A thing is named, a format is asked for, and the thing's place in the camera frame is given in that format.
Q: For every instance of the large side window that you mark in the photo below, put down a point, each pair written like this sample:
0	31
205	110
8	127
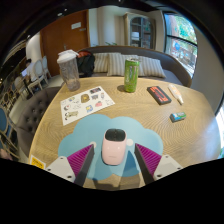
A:
220	130

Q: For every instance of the striped cushion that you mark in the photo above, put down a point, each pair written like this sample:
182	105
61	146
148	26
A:
100	62
117	65
151	66

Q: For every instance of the white door sign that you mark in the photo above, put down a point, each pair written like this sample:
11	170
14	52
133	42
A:
76	25

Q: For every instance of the grey tufted chair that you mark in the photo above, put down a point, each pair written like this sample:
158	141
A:
33	113

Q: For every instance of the brown curved sofa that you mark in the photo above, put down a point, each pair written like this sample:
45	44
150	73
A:
173	68

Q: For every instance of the clear shaker bottle white lid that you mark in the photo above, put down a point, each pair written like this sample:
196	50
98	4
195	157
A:
70	73

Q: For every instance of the pink and black computer mouse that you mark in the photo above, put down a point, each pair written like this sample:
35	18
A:
114	150

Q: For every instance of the person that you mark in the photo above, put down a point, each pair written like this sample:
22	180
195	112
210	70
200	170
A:
27	66

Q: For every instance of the small green and blue pack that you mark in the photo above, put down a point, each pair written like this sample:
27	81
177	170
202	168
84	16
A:
178	116

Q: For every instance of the glass-door cabinet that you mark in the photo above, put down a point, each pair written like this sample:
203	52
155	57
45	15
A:
140	31

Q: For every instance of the white sticker sheet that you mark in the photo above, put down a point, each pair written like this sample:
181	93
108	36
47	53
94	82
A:
85	105

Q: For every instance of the blue cloud-shaped mouse pad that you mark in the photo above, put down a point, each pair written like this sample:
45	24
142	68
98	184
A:
86	130

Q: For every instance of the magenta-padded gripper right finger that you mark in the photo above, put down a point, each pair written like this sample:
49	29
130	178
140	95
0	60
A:
166	165

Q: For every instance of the group of chairs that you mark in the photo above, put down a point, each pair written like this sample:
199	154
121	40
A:
38	73

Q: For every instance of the black backpack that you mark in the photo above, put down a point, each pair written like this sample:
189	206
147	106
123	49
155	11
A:
86	64

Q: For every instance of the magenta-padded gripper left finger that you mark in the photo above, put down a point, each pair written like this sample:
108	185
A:
61	167

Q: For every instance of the black-framed window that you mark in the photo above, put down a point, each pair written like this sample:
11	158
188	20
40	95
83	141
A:
181	43

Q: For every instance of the brown wooden door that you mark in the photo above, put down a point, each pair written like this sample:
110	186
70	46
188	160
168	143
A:
60	36

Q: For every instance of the green drink can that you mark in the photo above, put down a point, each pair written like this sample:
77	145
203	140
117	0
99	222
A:
131	76

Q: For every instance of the black box with red print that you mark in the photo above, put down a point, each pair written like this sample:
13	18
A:
159	95

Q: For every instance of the yellow label sticker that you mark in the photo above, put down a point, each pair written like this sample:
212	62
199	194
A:
37	162

